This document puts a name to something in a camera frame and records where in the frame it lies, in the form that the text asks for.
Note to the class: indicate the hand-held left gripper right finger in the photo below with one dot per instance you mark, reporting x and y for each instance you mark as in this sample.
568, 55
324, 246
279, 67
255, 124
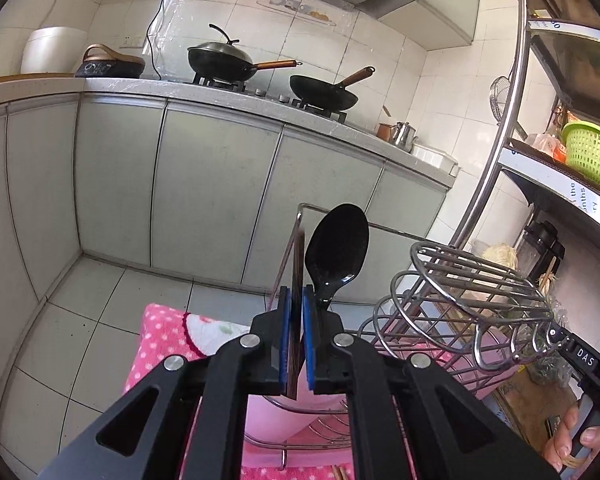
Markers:
308, 340

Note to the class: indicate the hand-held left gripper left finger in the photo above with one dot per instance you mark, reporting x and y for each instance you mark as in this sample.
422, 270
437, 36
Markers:
285, 340

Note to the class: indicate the pink plastic utensil cup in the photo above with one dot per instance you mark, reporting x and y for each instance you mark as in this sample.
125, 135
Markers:
300, 420

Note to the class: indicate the black plastic spoon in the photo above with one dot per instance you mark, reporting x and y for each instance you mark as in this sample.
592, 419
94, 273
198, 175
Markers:
337, 245

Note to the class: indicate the person's right hand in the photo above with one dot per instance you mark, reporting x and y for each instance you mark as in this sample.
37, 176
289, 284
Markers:
570, 440

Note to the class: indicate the cardboard box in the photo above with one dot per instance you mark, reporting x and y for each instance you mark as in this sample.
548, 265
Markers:
535, 400

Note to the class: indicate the pink polka dot towel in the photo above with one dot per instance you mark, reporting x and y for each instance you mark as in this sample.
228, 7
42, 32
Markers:
165, 340

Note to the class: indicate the black blender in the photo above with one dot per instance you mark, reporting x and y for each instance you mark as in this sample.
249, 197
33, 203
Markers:
542, 247

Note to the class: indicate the napa cabbage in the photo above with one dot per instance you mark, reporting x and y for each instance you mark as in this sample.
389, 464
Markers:
497, 255

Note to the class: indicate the grey base cabinets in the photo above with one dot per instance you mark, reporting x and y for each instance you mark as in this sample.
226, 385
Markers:
205, 185

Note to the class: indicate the green plastic basket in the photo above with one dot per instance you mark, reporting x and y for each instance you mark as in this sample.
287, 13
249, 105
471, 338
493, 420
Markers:
592, 152

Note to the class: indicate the white rectangular container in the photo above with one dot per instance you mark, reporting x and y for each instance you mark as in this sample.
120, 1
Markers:
432, 156

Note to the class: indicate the brown clay pot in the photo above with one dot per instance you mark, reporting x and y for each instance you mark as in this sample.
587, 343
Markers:
384, 130

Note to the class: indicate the steel kettle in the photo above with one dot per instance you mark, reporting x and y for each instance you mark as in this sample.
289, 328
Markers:
402, 135

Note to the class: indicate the plastic bag orange contents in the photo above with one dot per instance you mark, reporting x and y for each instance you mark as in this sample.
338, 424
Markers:
542, 145

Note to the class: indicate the black frying pan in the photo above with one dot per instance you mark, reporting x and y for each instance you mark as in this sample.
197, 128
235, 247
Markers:
322, 95

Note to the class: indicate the gas stove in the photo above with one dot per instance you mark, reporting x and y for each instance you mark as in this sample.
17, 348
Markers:
265, 92

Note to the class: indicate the steel mesh strainer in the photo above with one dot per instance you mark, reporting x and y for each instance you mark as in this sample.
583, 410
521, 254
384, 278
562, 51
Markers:
502, 97

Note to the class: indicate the steel wok lid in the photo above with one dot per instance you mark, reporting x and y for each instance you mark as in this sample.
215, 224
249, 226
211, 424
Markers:
220, 50

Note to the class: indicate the metal shelf rack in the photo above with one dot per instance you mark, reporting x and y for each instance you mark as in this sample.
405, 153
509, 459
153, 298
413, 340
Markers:
520, 40

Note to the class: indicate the white rice cooker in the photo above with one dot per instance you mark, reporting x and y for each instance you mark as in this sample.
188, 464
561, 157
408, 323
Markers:
50, 52

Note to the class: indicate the wooden cutting board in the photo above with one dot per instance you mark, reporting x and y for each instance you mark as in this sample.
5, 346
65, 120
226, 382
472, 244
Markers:
20, 79

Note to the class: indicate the glass wall shelf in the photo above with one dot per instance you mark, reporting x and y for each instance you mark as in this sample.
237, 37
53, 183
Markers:
300, 10

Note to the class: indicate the white wall socket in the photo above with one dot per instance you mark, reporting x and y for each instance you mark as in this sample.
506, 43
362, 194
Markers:
131, 41

